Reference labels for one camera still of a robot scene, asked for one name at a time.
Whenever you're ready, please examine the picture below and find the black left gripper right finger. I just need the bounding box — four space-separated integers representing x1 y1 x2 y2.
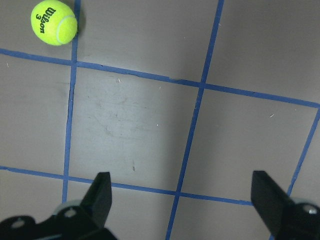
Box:
250 170 320 240

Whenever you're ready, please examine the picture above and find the yellow Wilson tennis ball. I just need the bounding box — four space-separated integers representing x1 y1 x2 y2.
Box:
30 0 78 46

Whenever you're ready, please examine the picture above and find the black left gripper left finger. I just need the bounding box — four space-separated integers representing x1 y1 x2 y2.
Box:
0 172 117 240

